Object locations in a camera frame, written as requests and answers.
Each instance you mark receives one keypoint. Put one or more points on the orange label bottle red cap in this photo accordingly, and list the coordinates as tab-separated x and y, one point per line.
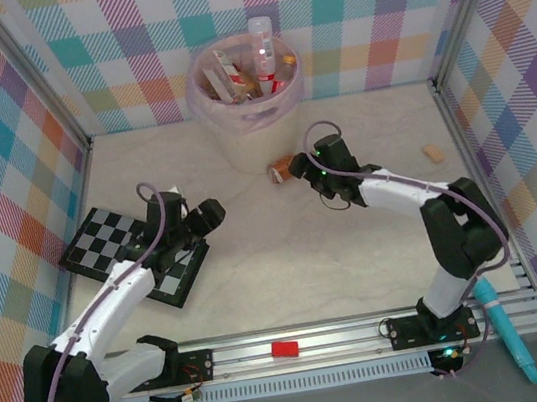
283	168

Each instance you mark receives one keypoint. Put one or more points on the red white carton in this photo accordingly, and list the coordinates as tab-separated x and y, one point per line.
228	68

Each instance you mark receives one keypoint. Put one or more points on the long white bottle red label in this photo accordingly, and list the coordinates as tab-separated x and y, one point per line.
261	40

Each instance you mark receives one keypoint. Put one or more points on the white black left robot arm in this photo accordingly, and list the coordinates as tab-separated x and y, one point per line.
121	299

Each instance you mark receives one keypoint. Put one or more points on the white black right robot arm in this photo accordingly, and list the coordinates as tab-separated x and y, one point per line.
398	186

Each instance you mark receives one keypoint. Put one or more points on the beige waste bin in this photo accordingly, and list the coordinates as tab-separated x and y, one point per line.
260	146

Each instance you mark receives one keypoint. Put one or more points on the pink plastic bin liner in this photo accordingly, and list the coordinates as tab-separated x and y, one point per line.
198	100

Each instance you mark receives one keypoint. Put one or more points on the black silver checkerboard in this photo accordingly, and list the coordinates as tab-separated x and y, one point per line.
97	237

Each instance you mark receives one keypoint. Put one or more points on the small beige block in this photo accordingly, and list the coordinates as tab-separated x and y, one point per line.
433	154

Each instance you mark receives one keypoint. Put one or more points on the small red block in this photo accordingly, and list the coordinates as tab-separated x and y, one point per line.
285	350

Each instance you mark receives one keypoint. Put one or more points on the small circuit board green light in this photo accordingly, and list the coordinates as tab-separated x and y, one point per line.
177	400
449	358

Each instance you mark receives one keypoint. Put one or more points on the teal pen tool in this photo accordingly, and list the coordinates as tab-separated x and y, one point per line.
508	332

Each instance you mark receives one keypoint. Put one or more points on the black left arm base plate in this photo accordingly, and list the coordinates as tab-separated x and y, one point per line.
197	366

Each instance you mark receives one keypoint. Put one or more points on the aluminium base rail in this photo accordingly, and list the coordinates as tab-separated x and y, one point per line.
345	341

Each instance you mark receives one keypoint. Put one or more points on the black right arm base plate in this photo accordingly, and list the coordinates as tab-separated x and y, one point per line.
404	332

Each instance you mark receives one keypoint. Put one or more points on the aluminium frame post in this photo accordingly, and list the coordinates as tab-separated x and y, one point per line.
469	4
32	74

